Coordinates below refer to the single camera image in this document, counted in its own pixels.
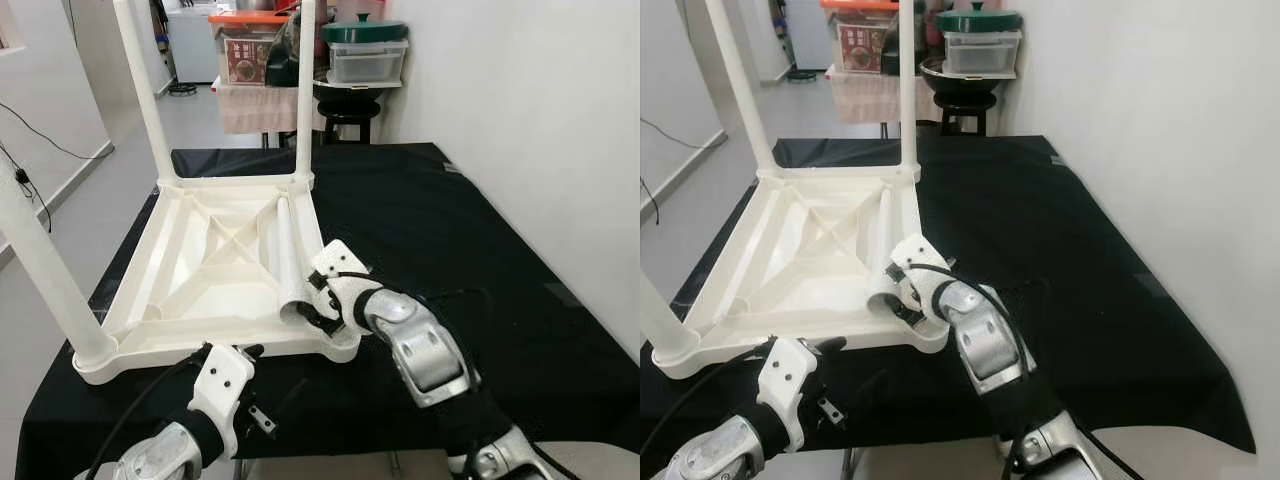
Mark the green pot lid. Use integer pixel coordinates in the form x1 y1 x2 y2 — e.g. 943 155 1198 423
937 3 1023 33
322 15 409 44

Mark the black wall cable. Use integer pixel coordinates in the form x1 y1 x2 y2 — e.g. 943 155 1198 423
0 100 111 231
640 118 726 226

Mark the grey cabinet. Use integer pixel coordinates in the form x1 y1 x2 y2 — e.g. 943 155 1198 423
165 5 219 86
785 0 831 76

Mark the white plastic children table top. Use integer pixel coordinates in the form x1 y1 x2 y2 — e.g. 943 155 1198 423
72 175 361 386
650 165 951 381

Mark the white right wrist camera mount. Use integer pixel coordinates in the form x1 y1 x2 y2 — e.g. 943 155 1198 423
888 235 961 321
308 240 381 331

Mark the beige side table cloth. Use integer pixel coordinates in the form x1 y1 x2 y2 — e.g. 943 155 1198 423
830 70 941 126
215 82 326 136

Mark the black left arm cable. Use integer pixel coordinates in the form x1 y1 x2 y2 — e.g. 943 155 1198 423
85 345 211 480
640 340 776 471

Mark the clear plastic storage container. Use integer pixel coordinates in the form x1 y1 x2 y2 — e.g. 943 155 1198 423
943 30 1021 76
328 40 409 84

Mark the orange lidded storage box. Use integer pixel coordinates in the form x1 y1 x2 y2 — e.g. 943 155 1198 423
210 12 291 86
822 0 901 76

